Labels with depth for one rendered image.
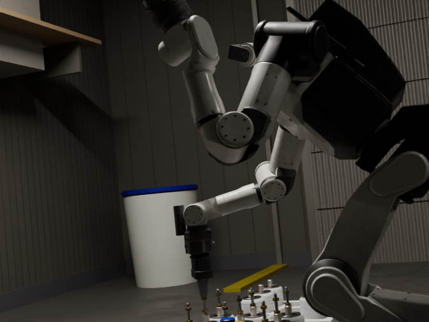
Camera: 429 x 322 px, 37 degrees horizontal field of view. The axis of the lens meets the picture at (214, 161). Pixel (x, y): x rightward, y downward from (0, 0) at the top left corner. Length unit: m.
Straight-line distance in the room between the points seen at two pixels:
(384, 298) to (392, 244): 3.45
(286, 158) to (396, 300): 0.57
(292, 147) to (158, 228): 2.92
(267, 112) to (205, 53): 0.19
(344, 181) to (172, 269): 1.49
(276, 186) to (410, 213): 3.15
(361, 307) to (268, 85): 0.57
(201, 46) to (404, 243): 3.83
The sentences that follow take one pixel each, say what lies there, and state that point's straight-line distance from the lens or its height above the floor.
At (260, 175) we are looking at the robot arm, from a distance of 1.99.
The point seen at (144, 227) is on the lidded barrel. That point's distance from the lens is 4.78.
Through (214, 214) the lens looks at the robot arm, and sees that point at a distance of 2.07.
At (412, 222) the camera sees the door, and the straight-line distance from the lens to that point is 5.04.
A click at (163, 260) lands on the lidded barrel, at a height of 0.20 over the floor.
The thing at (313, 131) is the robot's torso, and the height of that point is 0.79.
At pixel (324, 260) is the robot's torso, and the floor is 0.47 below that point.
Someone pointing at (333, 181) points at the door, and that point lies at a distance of 5.11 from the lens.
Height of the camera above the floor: 0.66
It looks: 3 degrees up
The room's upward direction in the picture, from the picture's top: 5 degrees counter-clockwise
